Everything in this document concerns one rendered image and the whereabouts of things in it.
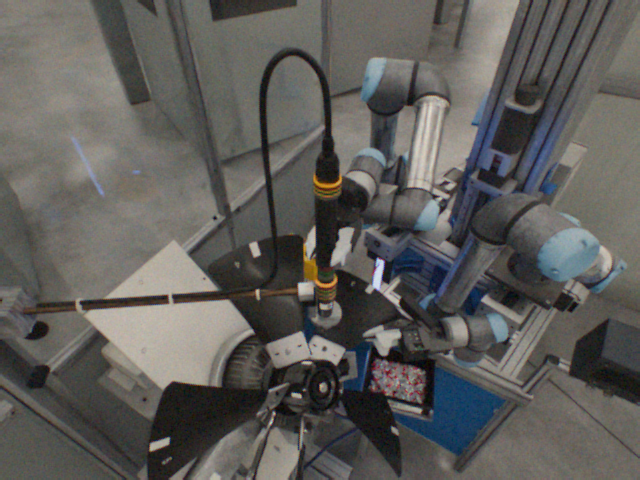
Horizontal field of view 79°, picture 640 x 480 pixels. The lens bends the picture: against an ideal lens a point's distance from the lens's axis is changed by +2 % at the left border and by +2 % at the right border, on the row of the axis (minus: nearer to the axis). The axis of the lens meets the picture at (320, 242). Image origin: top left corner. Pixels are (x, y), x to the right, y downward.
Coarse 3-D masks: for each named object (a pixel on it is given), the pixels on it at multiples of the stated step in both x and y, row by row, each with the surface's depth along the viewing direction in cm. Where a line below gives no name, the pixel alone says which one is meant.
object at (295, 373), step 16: (272, 368) 90; (288, 368) 88; (304, 368) 84; (320, 368) 86; (336, 368) 88; (272, 384) 89; (304, 384) 82; (320, 384) 85; (336, 384) 88; (288, 400) 85; (304, 400) 81; (320, 400) 84; (336, 400) 87; (320, 416) 83
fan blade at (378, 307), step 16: (336, 272) 112; (352, 288) 109; (352, 304) 105; (368, 304) 106; (384, 304) 108; (352, 320) 101; (368, 320) 102; (384, 320) 104; (336, 336) 97; (352, 336) 98; (368, 336) 99
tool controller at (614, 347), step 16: (608, 320) 94; (592, 336) 99; (608, 336) 92; (624, 336) 91; (576, 352) 106; (592, 352) 95; (608, 352) 90; (624, 352) 90; (576, 368) 101; (592, 368) 96; (608, 368) 92; (624, 368) 89; (592, 384) 100; (608, 384) 98; (624, 384) 94
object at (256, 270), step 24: (264, 240) 88; (288, 240) 89; (216, 264) 86; (264, 264) 87; (288, 264) 88; (264, 288) 87; (240, 312) 88; (264, 312) 87; (288, 312) 87; (264, 336) 88
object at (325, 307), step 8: (328, 144) 53; (328, 152) 54; (320, 160) 54; (328, 160) 54; (336, 160) 55; (320, 168) 55; (328, 168) 54; (336, 168) 55; (320, 176) 56; (328, 176) 55; (336, 176) 56; (320, 304) 79; (328, 304) 78; (320, 312) 81; (328, 312) 81
